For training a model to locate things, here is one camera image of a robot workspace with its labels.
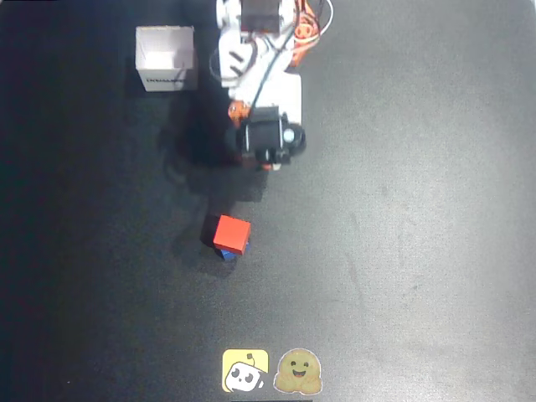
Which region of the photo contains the smiling hugging face sticker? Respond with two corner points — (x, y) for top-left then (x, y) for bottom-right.
(273, 348), (323, 395)

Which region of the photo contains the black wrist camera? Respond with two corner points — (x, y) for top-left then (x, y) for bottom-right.
(234, 106), (307, 167)

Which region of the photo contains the black cable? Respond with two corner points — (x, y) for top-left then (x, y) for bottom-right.
(249, 24), (302, 116)

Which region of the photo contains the red cube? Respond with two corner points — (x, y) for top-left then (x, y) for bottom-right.
(212, 214), (252, 256)

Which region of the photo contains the yellow robot sticker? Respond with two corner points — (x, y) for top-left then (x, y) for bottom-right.
(221, 348), (270, 394)

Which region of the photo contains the blue cube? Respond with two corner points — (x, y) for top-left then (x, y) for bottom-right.
(214, 239), (252, 263)

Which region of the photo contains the white open cardboard box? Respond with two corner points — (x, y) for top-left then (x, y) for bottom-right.
(134, 25), (199, 93)

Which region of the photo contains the white cable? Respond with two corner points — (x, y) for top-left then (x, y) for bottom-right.
(292, 0), (335, 43)

